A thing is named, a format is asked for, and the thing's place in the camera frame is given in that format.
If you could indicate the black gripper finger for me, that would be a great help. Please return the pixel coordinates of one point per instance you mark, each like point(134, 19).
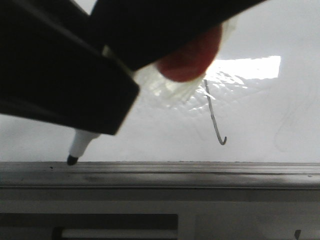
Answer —
point(49, 73)
point(140, 32)

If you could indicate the red magnet taped to marker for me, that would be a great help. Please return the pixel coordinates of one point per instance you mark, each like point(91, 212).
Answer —
point(192, 59)

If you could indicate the white black whiteboard marker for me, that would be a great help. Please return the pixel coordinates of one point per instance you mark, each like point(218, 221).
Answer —
point(81, 140)

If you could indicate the grey metal whiteboard tray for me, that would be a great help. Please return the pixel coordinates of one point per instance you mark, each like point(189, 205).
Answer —
point(230, 175)

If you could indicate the white whiteboard surface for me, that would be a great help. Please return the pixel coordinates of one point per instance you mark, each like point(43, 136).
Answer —
point(258, 101)

